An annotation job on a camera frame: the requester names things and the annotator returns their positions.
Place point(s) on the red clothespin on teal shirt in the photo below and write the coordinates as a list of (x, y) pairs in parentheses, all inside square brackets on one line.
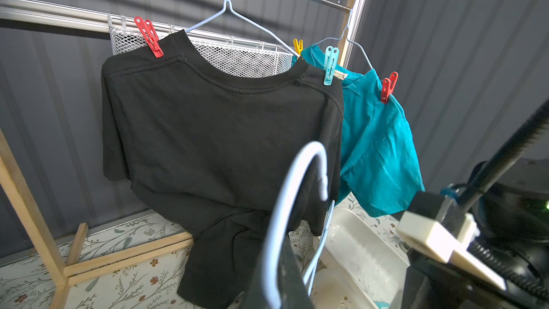
[(388, 86)]

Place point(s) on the yellow clothespin on teal shirt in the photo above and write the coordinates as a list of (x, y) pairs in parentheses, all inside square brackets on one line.
[(298, 46)]

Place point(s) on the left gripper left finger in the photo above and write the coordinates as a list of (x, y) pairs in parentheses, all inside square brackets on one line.
[(261, 292)]

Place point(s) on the white wire mesh basket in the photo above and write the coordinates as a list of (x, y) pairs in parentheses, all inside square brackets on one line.
[(233, 55)]

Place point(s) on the blue wire hanger yellow shirt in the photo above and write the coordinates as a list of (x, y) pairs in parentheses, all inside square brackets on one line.
[(273, 244)]

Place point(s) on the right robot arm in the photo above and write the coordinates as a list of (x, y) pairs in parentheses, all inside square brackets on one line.
[(484, 243)]

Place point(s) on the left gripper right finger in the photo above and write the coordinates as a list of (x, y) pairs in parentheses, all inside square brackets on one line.
[(293, 293)]

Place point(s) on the white plastic tray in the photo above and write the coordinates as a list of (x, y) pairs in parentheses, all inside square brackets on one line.
[(362, 270)]

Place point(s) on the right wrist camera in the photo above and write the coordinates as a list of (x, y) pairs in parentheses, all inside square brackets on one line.
[(434, 226)]

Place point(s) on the black t-shirt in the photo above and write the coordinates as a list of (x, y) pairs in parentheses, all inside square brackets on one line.
[(209, 151)]

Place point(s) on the red clothespin on black shirt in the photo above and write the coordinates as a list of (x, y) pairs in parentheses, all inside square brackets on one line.
[(150, 35)]

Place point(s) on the blue wire hanger teal shirt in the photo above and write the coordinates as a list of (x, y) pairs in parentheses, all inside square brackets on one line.
[(346, 40)]

